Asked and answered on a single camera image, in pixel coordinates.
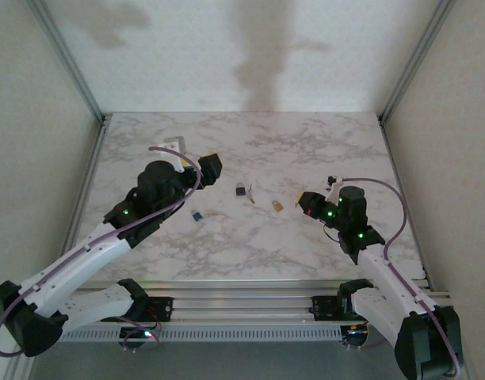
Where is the black round controller board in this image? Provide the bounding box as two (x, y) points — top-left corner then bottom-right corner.
(340, 324), (371, 352)
(118, 326), (161, 353)

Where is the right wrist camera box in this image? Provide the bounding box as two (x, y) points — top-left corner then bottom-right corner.
(324, 175), (346, 195)

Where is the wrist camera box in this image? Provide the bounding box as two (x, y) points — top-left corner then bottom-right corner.
(324, 175), (346, 195)
(162, 136), (189, 174)

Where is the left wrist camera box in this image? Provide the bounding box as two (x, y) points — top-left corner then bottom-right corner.
(162, 136), (189, 174)

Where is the narrow aluminium side rail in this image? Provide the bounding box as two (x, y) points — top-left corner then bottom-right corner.
(379, 120), (432, 288)
(54, 118), (109, 287)

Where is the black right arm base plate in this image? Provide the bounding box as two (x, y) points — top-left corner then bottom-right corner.
(311, 294), (346, 323)

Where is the wide grooved aluminium rail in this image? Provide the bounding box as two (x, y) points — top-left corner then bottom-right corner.
(62, 279), (460, 328)

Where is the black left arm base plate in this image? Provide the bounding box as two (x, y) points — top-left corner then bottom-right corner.
(145, 296), (174, 323)

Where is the grey slotted cable duct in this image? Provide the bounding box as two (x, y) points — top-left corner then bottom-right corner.
(59, 326), (343, 343)

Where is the aluminium corner post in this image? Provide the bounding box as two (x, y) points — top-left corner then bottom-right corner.
(378, 0), (458, 124)
(26, 0), (109, 124)

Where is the aluminium lower frame leg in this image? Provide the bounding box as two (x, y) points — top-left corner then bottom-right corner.
(3, 353), (34, 380)

